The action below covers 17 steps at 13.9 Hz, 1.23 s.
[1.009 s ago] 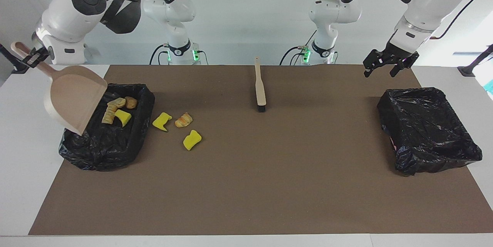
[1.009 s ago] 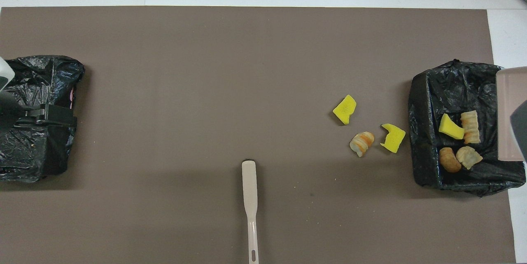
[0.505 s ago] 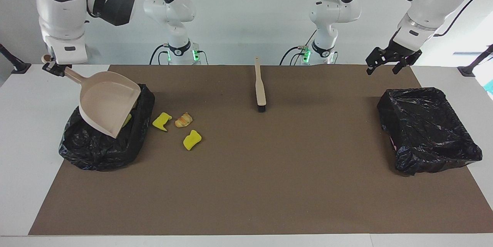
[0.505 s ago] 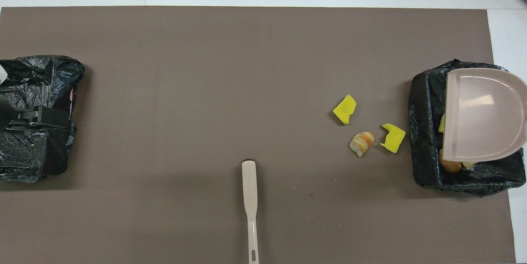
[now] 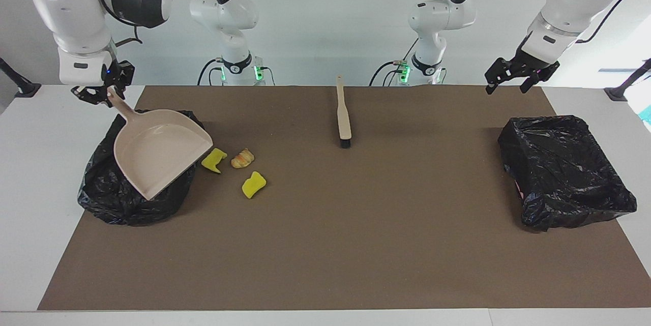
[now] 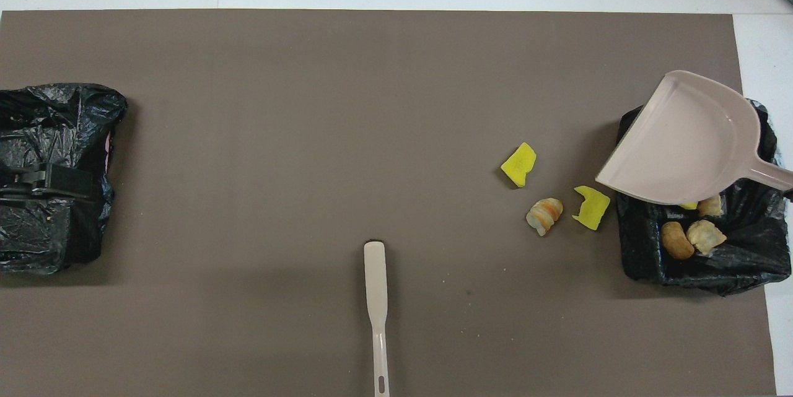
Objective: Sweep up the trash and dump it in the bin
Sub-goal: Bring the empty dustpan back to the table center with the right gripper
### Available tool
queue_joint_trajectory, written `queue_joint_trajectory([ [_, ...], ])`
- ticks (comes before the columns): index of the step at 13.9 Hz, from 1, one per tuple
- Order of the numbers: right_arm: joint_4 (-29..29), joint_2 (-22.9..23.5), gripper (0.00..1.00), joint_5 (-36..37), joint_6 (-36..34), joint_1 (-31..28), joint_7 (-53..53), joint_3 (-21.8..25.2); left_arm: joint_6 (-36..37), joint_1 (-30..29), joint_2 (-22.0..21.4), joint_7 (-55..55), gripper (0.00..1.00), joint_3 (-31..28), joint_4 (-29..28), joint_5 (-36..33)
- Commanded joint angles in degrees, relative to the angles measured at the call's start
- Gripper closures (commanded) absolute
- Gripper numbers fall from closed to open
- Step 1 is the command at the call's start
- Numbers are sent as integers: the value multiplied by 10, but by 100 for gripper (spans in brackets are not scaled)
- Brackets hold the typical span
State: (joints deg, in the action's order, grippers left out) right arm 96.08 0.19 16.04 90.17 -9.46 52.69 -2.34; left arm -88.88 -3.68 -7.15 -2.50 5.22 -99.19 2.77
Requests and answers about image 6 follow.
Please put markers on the yellow green sponge piece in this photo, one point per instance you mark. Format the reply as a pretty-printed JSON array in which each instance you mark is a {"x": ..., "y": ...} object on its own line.
[{"x": 689, "y": 205}]

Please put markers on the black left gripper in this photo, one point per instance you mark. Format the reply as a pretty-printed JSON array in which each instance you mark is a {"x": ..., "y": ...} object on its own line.
[{"x": 62, "y": 183}]

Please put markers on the brown table mat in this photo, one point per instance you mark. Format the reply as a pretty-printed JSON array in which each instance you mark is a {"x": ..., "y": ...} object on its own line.
[{"x": 248, "y": 106}]

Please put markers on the round brown toy bun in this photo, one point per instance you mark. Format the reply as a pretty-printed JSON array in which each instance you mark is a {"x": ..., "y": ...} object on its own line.
[{"x": 677, "y": 241}]

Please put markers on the long toy croissant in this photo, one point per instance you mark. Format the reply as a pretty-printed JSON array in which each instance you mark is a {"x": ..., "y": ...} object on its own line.
[{"x": 710, "y": 206}]

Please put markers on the short toy croissant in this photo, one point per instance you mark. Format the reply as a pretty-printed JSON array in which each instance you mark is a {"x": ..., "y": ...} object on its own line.
[{"x": 706, "y": 236}]

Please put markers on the beige plastic dustpan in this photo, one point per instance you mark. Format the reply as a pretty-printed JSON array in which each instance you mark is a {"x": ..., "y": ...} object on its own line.
[{"x": 681, "y": 143}]

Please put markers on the beige brush black bristles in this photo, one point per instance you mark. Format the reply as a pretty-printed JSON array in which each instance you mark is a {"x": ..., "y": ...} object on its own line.
[{"x": 375, "y": 285}]

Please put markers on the small toy croissant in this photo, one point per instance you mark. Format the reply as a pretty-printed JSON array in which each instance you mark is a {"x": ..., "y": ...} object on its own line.
[{"x": 545, "y": 216}]

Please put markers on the black bag lined bin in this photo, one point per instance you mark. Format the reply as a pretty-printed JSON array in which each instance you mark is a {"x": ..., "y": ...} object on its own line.
[
  {"x": 62, "y": 242},
  {"x": 743, "y": 261}
]

